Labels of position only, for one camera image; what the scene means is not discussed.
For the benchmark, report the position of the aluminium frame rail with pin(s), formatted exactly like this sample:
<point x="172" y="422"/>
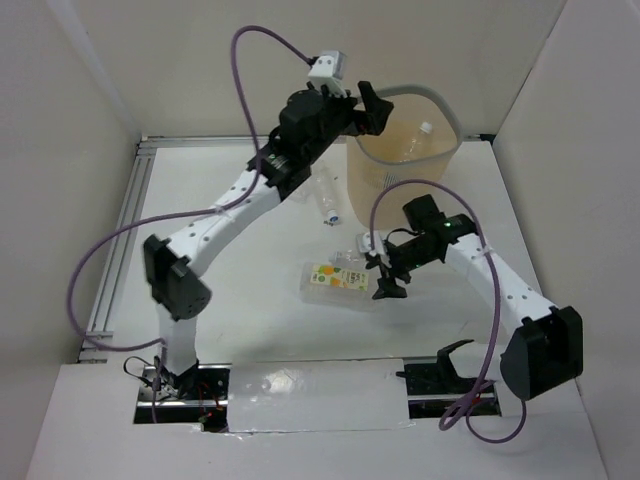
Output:
<point x="256" y="312"/>

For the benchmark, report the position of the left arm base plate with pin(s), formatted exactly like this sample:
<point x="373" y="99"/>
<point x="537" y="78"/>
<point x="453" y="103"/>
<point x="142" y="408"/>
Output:
<point x="203" y="403"/>

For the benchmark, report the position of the clear bottle blue-white cap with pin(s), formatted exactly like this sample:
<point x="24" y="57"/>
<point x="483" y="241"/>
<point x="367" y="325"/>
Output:
<point x="325" y="195"/>

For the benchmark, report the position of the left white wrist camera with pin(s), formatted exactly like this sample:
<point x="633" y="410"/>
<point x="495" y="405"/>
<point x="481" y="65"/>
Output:
<point x="326" y="71"/>

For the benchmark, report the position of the blue label blue cap bottle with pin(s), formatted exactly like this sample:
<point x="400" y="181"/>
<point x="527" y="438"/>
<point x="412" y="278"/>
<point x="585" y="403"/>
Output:
<point x="419" y="145"/>

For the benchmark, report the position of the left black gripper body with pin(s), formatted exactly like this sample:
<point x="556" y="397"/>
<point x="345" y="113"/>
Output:
<point x="361" y="116"/>

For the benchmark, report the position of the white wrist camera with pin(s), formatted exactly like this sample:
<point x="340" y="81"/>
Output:
<point x="326" y="71"/>
<point x="370" y="243"/>

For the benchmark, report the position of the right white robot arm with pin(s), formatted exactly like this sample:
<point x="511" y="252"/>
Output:
<point x="546" y="344"/>

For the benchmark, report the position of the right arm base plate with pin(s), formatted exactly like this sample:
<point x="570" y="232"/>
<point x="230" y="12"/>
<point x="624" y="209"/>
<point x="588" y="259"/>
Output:
<point x="433" y="383"/>

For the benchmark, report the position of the crushed clear bottle white cap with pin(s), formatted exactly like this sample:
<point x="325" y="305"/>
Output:
<point x="348" y="259"/>

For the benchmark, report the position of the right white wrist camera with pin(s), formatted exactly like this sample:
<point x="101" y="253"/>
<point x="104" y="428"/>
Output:
<point x="370" y="243"/>

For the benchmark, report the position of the beige plastic bin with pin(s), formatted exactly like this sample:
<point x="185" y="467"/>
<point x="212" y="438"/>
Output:
<point x="374" y="164"/>

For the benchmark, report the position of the clear bottle orange fruit label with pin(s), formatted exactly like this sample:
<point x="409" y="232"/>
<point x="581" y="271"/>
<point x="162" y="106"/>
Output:
<point x="336" y="286"/>

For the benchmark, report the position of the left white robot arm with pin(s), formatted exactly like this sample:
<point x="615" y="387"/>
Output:
<point x="174" y="266"/>

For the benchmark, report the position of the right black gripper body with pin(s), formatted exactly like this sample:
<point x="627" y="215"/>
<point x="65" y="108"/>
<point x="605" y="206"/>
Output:
<point x="408" y="256"/>

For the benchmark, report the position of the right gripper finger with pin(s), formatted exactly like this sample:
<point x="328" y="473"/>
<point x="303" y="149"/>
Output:
<point x="373" y="260"/>
<point x="389" y="289"/>

